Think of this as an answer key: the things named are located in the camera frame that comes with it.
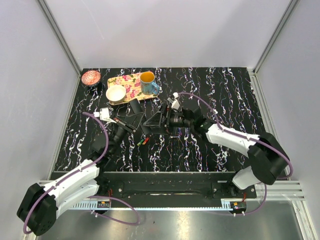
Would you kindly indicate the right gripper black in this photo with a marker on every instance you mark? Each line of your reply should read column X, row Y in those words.
column 161, row 128

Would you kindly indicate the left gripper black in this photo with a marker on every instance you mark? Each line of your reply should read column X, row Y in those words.
column 130, row 123

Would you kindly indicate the black remote control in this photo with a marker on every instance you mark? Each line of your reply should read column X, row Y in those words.
column 137, row 109

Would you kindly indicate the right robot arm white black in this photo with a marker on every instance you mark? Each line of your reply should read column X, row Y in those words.
column 266, row 158

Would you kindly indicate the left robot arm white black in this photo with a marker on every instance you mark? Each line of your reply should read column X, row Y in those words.
column 42, row 205

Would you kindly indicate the red orange battery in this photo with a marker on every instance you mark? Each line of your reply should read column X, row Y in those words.
column 145, row 141

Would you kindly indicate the green orange battery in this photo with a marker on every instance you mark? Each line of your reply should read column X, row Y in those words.
column 140, row 142

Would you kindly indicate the blue mug orange inside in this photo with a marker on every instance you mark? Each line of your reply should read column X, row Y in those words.
column 148, row 84

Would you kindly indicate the white small bowl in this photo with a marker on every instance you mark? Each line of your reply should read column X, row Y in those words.
column 116, row 94

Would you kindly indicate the floral yellow tray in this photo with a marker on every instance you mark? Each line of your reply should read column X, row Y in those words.
column 131, row 83

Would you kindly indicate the red patterned bowl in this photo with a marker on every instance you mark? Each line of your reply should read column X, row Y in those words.
column 91, row 78

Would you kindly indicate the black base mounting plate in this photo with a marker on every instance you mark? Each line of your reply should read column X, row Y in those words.
column 172, row 189

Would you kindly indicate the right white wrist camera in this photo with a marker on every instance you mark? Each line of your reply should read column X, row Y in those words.
column 173, row 101

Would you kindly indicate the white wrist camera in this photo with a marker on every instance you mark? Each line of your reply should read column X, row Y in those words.
column 104, row 115
column 173, row 101

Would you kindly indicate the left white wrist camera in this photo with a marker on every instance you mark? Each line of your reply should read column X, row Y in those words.
column 104, row 115

